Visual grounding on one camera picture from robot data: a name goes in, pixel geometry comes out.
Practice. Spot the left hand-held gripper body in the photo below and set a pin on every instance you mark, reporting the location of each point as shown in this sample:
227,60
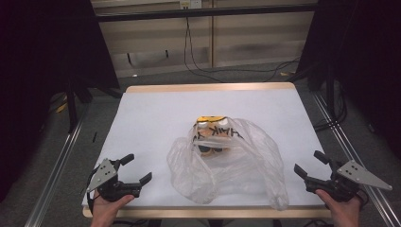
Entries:
108,186

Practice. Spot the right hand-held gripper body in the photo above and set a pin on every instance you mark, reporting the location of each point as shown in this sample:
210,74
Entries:
340,186

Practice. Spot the clear printed plastic bag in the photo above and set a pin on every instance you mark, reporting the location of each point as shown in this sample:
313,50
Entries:
246,170

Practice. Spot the person's right hand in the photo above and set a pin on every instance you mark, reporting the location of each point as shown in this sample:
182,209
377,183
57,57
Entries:
343,213

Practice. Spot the person's left hand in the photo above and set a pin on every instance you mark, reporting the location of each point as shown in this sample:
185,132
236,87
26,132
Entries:
105,213

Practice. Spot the small black floor object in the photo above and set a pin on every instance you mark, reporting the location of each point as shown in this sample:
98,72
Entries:
94,136

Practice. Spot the white table mat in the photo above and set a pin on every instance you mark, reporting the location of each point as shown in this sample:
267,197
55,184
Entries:
151,126

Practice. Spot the black stand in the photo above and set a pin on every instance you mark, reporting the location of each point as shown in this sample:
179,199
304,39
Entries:
72,107
330,94

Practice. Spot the yellow floor tape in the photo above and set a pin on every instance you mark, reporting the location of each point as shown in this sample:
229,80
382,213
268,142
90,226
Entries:
61,108

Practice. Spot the black curtain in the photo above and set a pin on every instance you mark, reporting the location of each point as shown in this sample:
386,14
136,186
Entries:
362,63
38,63

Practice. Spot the black horizontal bar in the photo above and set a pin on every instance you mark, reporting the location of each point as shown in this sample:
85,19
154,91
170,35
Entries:
205,12

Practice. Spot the metal floor rail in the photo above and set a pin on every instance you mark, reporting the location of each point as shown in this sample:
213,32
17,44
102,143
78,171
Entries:
356,157
53,176

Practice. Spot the white wall outlet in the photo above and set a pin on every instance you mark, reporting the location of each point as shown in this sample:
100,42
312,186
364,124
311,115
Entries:
190,3

